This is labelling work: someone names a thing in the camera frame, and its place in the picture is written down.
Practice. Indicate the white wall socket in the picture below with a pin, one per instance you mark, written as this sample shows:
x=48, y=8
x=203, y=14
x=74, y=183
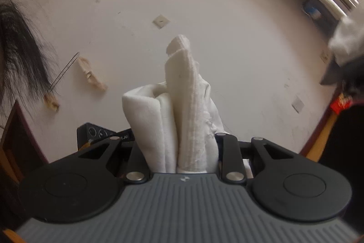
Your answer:
x=160, y=21
x=326, y=56
x=299, y=103

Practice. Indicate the person's dark hair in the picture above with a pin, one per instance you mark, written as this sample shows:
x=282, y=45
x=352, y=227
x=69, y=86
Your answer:
x=17, y=46

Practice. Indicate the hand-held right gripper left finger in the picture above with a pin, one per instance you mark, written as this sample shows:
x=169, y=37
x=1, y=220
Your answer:
x=136, y=157

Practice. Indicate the blue water jug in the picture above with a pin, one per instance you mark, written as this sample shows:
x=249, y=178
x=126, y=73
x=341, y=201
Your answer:
x=312, y=8

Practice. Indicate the dark wooden furniture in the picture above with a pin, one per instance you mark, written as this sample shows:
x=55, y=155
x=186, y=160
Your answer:
x=17, y=152

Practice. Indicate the beige wall hook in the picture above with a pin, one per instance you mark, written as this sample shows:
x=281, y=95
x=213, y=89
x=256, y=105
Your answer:
x=91, y=75

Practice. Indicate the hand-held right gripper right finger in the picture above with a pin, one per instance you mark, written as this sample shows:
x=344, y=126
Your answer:
x=227, y=152

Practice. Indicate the white ribbed-cuff garment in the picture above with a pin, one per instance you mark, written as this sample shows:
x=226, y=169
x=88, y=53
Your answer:
x=187, y=103

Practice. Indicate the stack of folded clothes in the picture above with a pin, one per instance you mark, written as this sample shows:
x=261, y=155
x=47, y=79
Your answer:
x=344, y=160
x=349, y=38

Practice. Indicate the red printed packet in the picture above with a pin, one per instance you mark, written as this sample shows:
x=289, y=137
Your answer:
x=341, y=105

